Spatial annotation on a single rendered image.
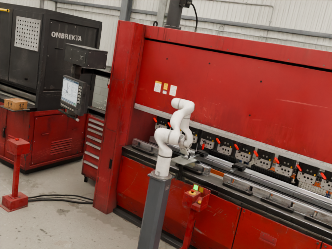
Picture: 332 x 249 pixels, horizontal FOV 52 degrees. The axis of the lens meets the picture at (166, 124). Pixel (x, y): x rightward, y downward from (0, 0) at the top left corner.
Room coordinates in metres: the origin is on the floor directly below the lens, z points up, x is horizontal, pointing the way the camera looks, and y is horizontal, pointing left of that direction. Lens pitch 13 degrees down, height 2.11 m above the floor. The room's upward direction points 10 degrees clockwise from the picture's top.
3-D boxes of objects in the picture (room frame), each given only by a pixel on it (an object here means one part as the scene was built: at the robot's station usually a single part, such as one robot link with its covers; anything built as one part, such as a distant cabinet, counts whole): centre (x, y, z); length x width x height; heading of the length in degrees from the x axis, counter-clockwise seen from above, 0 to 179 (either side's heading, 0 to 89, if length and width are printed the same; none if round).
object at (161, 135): (2.84, -0.01, 1.30); 0.19 x 0.12 x 0.24; 73
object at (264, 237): (2.80, -1.10, 0.58); 0.15 x 0.02 x 0.07; 57
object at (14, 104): (4.27, 2.00, 1.04); 0.30 x 0.26 x 0.12; 61
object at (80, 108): (3.65, 1.04, 1.42); 0.45 x 0.12 x 0.36; 46
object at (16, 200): (3.57, 1.59, 0.41); 0.25 x 0.20 x 0.83; 147
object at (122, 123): (4.17, 0.40, 1.15); 0.85 x 0.25 x 2.30; 147
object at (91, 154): (4.60, 0.74, 0.50); 0.50 x 0.50 x 1.00; 57
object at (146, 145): (3.79, 0.14, 0.92); 0.50 x 0.06 x 0.10; 57
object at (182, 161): (3.37, -0.24, 1.00); 0.26 x 0.18 x 0.01; 147
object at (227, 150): (3.29, -0.64, 1.26); 0.15 x 0.09 x 0.17; 57
